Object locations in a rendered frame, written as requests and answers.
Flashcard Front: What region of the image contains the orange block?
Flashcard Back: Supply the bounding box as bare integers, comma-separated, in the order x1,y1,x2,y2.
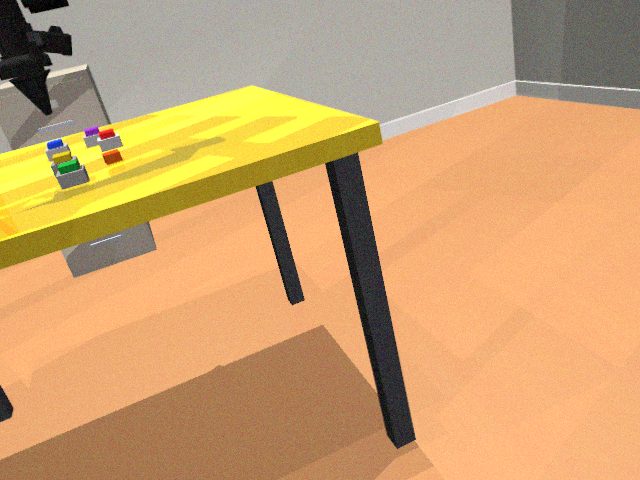
102,149,123,165

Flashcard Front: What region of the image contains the purple button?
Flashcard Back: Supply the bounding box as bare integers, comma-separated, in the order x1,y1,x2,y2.
83,127,103,148

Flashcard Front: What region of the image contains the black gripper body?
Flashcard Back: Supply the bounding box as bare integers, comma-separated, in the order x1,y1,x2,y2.
0,16,52,81

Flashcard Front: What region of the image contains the red button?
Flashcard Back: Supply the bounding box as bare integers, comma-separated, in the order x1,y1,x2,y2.
97,129,123,152

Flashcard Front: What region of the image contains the blue button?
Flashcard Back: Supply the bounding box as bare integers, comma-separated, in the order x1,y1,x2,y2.
44,138,72,162

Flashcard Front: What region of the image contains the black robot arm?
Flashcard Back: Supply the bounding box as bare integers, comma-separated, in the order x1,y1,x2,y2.
0,0,72,57

